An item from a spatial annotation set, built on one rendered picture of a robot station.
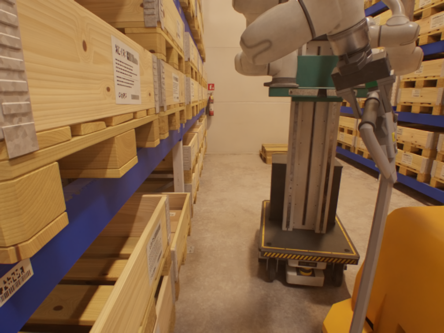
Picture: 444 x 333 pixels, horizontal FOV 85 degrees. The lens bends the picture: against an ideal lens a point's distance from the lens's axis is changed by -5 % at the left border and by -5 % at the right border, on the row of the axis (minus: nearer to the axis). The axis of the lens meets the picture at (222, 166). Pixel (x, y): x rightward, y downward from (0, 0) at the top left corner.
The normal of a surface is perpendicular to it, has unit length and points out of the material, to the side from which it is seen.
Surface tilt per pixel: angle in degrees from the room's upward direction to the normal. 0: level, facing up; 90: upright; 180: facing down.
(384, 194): 91
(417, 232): 45
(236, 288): 0
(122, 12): 90
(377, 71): 118
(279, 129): 90
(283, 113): 90
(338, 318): 22
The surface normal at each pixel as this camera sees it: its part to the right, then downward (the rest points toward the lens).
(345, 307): -0.37, -0.89
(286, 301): 0.00, -0.96
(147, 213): 0.02, 0.26
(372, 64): -0.48, 0.65
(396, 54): -0.56, 0.32
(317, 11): -0.19, 0.52
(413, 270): -0.96, -0.26
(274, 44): -0.07, 0.72
